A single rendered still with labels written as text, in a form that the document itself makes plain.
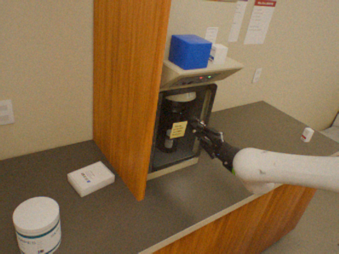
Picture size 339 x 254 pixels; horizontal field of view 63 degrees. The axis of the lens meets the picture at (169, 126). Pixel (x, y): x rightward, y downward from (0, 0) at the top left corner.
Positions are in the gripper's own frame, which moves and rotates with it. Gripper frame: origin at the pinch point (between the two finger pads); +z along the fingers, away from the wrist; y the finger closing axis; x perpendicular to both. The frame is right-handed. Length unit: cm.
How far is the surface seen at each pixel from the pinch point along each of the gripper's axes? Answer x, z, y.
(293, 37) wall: -131, 48, 24
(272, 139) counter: -71, 3, -26
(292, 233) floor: -119, -22, -120
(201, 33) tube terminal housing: 4.0, 4.7, 39.9
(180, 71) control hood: 20.4, -6.3, 31.0
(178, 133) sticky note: 6.8, 3.5, -2.4
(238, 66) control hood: -7.4, -6.7, 30.7
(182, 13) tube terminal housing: 14.5, 4.7, 46.8
